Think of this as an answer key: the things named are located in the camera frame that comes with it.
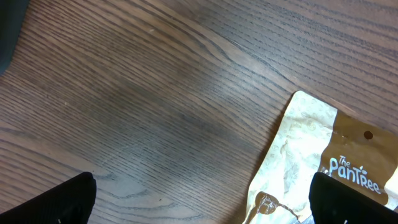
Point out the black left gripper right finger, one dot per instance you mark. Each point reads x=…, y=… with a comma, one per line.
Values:
x=332, y=202

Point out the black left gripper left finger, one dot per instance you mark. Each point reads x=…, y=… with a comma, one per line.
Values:
x=70, y=202

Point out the beige snack bag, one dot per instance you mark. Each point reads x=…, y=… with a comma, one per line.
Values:
x=316, y=139

